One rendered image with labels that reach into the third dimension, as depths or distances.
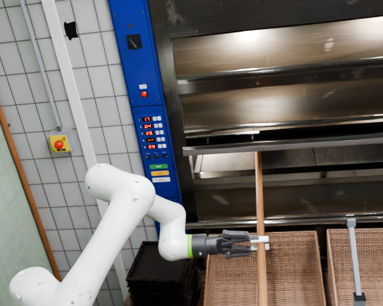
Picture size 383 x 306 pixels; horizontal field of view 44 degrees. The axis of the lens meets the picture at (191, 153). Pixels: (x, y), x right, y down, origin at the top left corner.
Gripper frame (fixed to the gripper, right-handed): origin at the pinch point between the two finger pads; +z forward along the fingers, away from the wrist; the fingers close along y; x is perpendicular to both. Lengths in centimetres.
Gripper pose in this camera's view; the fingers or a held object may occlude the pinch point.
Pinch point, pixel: (259, 243)
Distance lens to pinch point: 188.3
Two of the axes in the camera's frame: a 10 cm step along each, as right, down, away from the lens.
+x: -1.0, 4.7, -8.7
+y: 1.4, 8.8, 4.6
